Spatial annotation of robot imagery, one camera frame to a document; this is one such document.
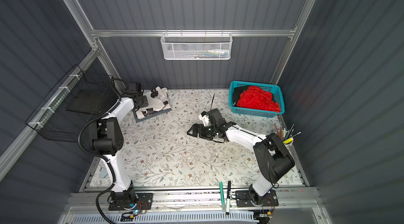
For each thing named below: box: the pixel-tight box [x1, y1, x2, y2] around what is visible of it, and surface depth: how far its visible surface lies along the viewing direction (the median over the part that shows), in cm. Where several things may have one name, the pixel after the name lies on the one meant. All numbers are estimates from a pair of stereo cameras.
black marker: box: [225, 180, 231, 216], surface depth 75 cm
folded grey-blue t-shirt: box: [132, 108, 173, 124], surface depth 104 cm
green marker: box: [218, 180, 227, 213], surface depth 77 cm
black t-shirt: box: [232, 85, 250, 107], surface depth 116 cm
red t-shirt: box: [237, 85, 281, 114], surface depth 109 cm
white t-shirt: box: [135, 85, 171, 119], surface depth 110 cm
